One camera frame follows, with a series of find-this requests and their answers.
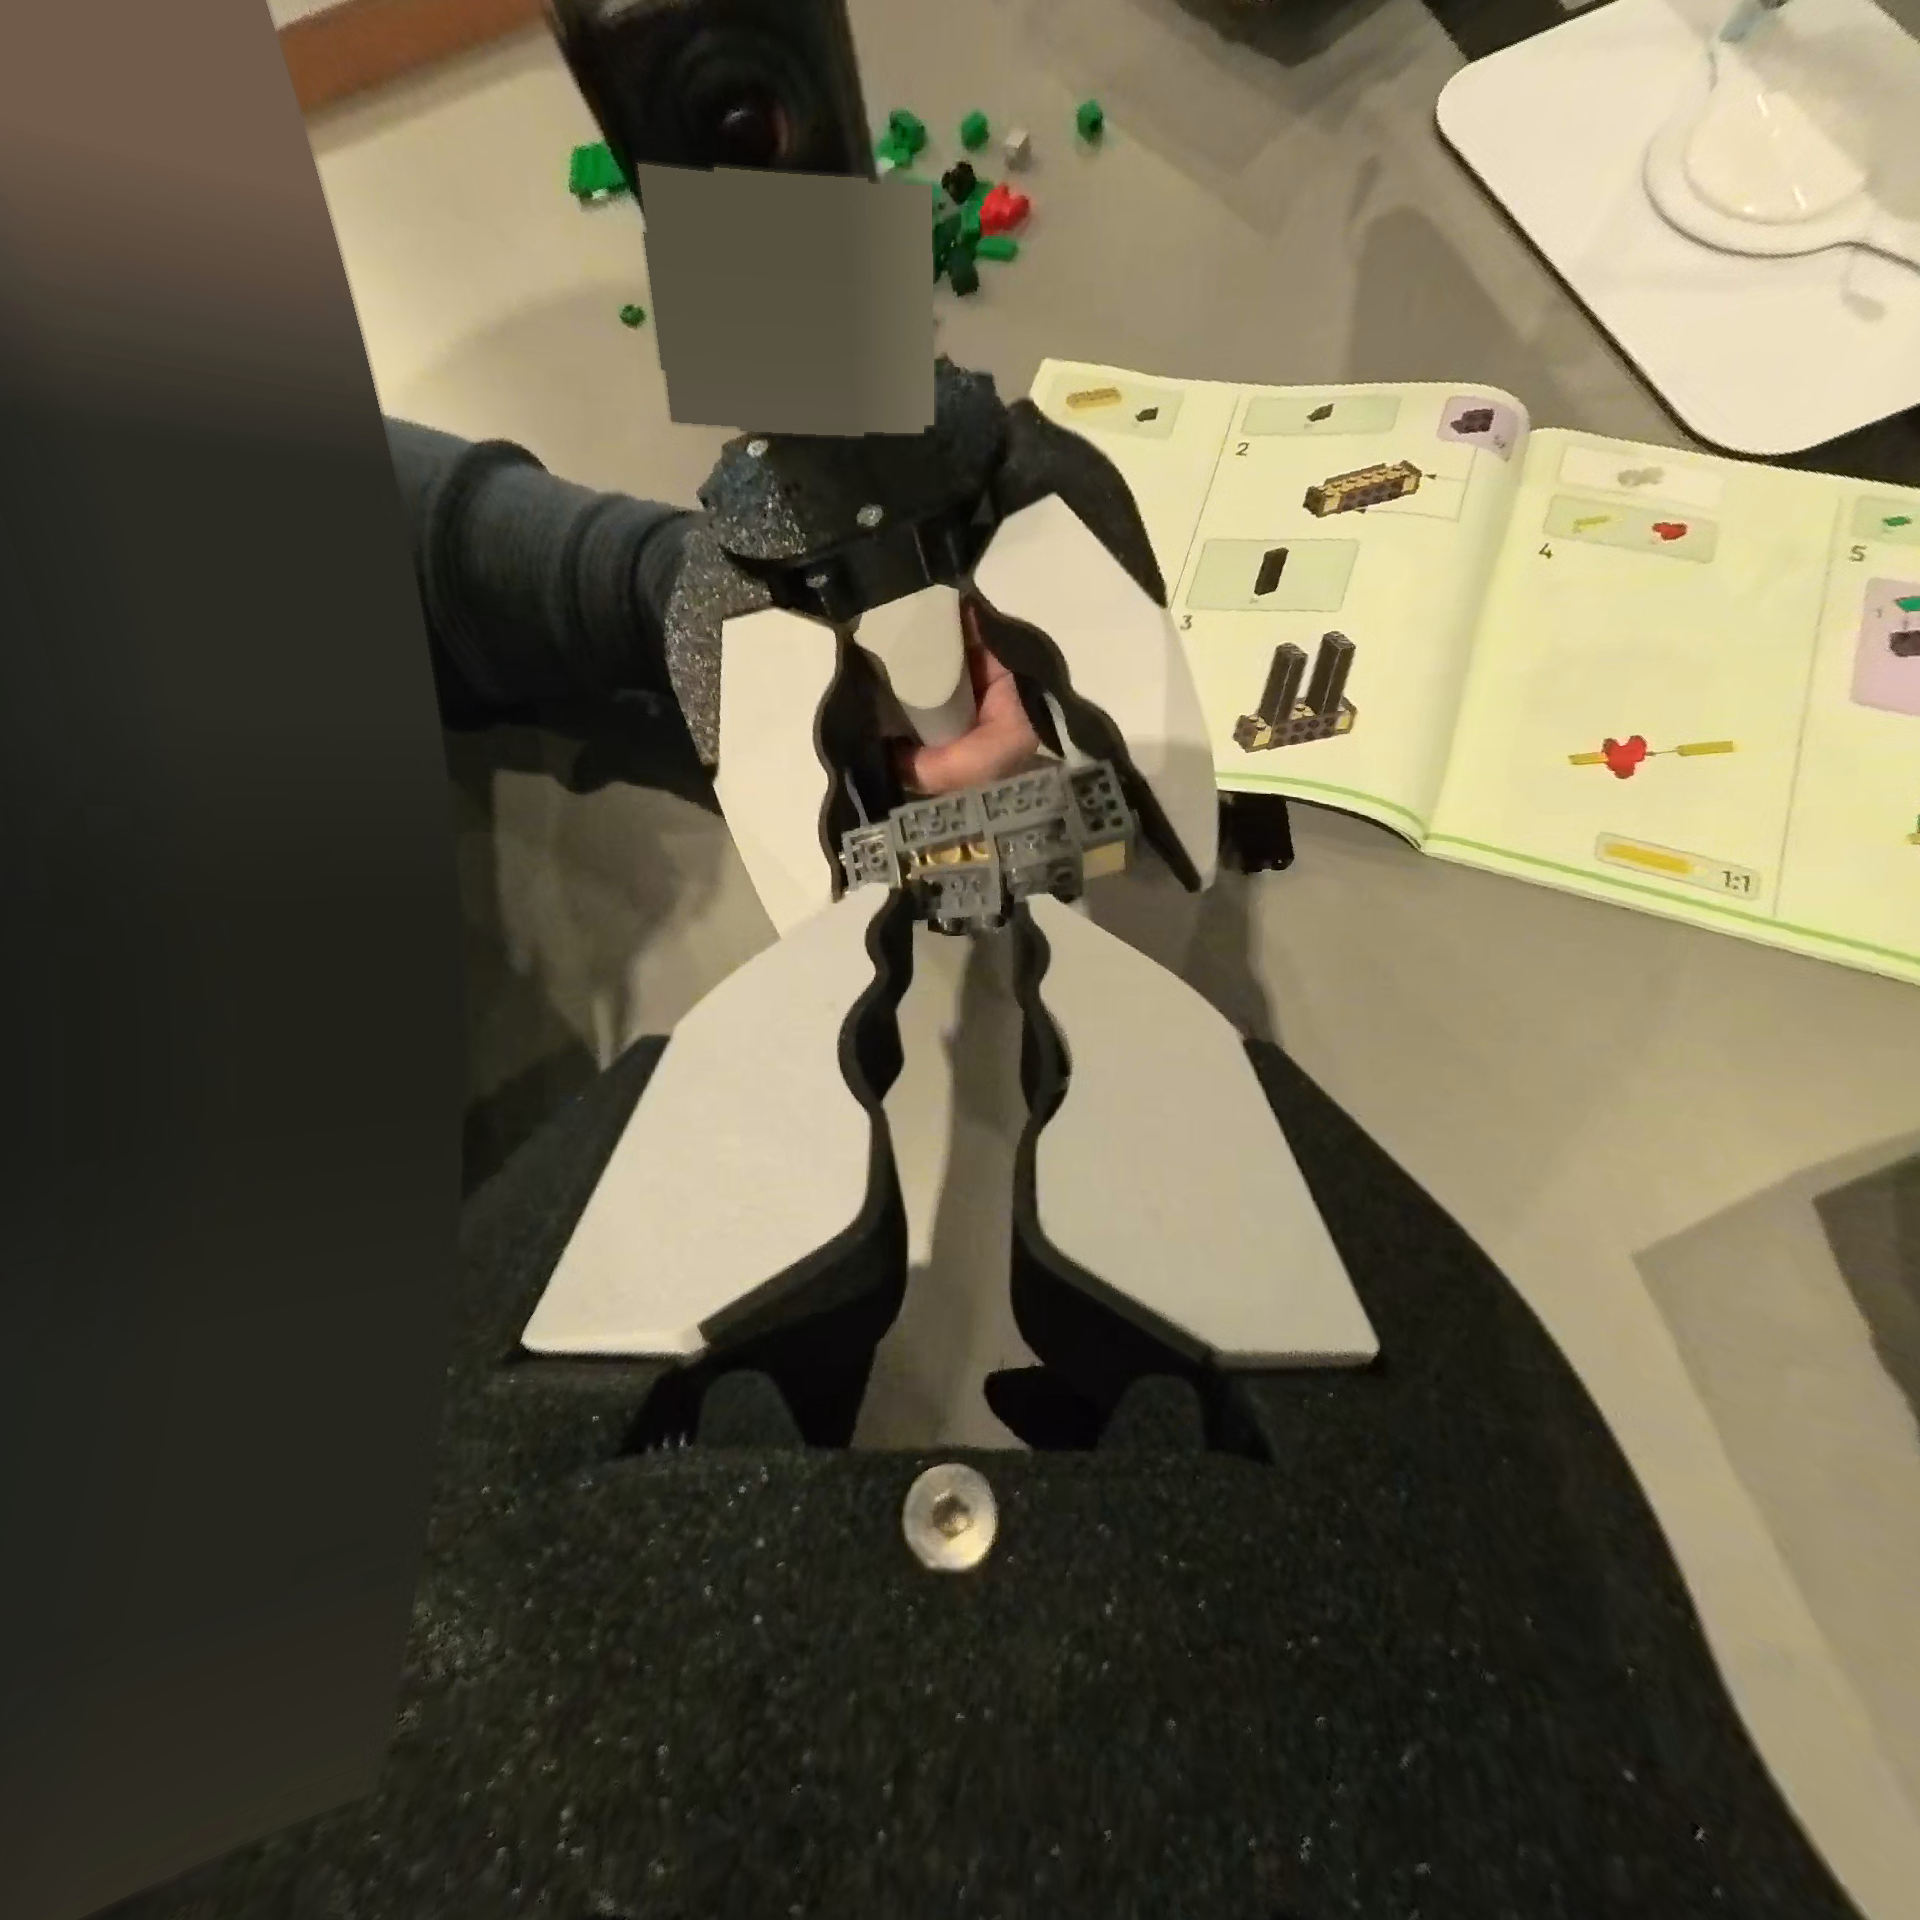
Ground white desk stand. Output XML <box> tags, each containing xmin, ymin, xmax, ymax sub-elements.
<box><xmin>1436</xmin><ymin>0</ymin><xmax>1920</xmax><ymax>455</ymax></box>

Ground brick instruction booklet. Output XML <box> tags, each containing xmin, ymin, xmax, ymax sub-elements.
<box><xmin>1025</xmin><ymin>356</ymin><xmax>1920</xmax><ymax>986</ymax></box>

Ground scattered small toy bricks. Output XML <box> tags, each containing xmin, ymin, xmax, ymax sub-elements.
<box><xmin>566</xmin><ymin>97</ymin><xmax>1116</xmax><ymax>330</ymax></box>

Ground grey toy brick assembly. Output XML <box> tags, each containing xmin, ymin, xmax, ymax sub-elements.
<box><xmin>838</xmin><ymin>758</ymin><xmax>1145</xmax><ymax>935</ymax></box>

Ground grey desk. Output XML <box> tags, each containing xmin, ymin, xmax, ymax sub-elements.
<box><xmin>269</xmin><ymin>0</ymin><xmax>1920</xmax><ymax>1920</ymax></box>

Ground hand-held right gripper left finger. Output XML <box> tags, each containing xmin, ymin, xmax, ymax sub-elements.
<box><xmin>516</xmin><ymin>900</ymin><xmax>915</xmax><ymax>1366</ymax></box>

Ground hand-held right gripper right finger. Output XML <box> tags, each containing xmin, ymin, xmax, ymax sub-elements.
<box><xmin>1013</xmin><ymin>896</ymin><xmax>1383</xmax><ymax>1369</ymax></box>

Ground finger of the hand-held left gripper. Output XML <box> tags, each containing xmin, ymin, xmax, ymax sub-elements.
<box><xmin>713</xmin><ymin>600</ymin><xmax>886</xmax><ymax>944</ymax></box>
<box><xmin>966</xmin><ymin>483</ymin><xmax>1220</xmax><ymax>899</ymax></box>

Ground person's left hand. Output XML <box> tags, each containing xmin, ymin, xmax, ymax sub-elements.
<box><xmin>895</xmin><ymin>660</ymin><xmax>1039</xmax><ymax>801</ymax></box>

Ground person's left forearm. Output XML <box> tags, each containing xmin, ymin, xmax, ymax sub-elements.
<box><xmin>382</xmin><ymin>416</ymin><xmax>721</xmax><ymax>768</ymax></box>

